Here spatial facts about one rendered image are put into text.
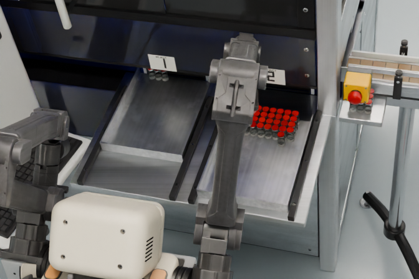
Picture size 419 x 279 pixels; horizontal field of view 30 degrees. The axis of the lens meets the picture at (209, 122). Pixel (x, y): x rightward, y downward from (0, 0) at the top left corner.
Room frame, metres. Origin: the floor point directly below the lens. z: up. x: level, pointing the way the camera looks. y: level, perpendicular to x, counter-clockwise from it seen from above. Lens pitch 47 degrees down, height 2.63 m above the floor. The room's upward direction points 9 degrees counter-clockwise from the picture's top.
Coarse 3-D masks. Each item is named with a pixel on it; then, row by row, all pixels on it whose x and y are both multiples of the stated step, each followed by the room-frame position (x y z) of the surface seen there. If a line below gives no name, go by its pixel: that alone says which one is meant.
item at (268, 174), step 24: (312, 120) 1.55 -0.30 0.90; (216, 144) 1.52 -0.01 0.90; (264, 144) 1.51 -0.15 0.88; (288, 144) 1.49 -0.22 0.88; (240, 168) 1.43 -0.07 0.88; (264, 168) 1.42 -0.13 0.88; (288, 168) 1.40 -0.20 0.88; (240, 192) 1.34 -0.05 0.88; (264, 192) 1.33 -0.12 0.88; (288, 192) 1.32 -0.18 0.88
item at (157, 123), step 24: (144, 96) 1.79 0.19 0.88; (168, 96) 1.77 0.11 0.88; (192, 96) 1.75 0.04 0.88; (120, 120) 1.70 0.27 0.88; (144, 120) 1.68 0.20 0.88; (168, 120) 1.67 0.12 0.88; (192, 120) 1.65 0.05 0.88; (120, 144) 1.57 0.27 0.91; (144, 144) 1.58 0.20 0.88; (168, 144) 1.57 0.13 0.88
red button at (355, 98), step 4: (352, 92) 1.53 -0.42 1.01; (356, 92) 1.53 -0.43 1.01; (348, 96) 1.53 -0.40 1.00; (352, 96) 1.52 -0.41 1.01; (356, 96) 1.52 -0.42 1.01; (360, 96) 1.52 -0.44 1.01; (348, 100) 1.53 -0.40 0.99; (352, 100) 1.52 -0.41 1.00; (356, 100) 1.51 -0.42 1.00; (360, 100) 1.51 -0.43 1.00; (356, 104) 1.51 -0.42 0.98
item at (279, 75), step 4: (276, 72) 1.64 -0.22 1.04; (280, 72) 1.63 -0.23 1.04; (284, 72) 1.63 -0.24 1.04; (276, 76) 1.64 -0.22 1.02; (280, 76) 1.63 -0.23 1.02; (284, 76) 1.63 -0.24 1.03; (276, 80) 1.64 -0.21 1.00; (280, 80) 1.63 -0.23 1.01; (284, 80) 1.63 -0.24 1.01; (280, 84) 1.63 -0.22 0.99; (284, 84) 1.63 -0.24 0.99
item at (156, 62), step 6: (150, 60) 1.79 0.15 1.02; (156, 60) 1.79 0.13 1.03; (162, 60) 1.78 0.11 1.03; (168, 60) 1.77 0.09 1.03; (174, 60) 1.76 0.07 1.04; (150, 66) 1.79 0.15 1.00; (156, 66) 1.79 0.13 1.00; (162, 66) 1.78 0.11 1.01; (168, 66) 1.77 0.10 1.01; (174, 66) 1.76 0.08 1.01
